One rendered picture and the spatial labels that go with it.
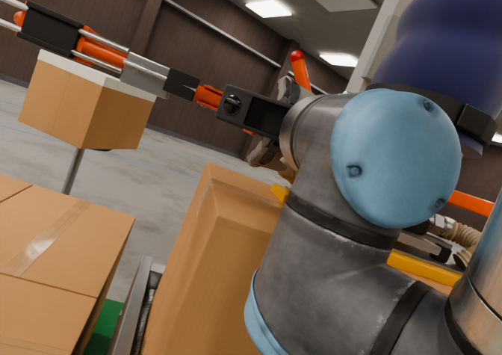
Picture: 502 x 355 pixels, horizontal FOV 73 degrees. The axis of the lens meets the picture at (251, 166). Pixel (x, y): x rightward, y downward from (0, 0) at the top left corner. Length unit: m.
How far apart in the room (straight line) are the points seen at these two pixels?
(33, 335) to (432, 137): 0.75
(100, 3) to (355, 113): 8.92
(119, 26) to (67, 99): 7.16
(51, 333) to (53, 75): 1.51
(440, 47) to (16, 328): 0.89
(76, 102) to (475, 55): 1.77
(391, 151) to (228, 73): 9.94
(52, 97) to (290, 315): 1.93
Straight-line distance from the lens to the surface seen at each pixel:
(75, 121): 2.00
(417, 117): 0.24
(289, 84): 0.49
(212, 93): 0.53
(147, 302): 0.97
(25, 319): 0.86
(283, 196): 0.66
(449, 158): 0.26
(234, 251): 0.42
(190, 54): 9.63
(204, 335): 0.48
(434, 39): 0.64
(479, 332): 0.21
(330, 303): 0.25
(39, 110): 2.13
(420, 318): 0.24
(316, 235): 0.25
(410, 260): 0.57
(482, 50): 0.64
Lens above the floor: 1.06
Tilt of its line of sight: 6 degrees down
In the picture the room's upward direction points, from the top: 22 degrees clockwise
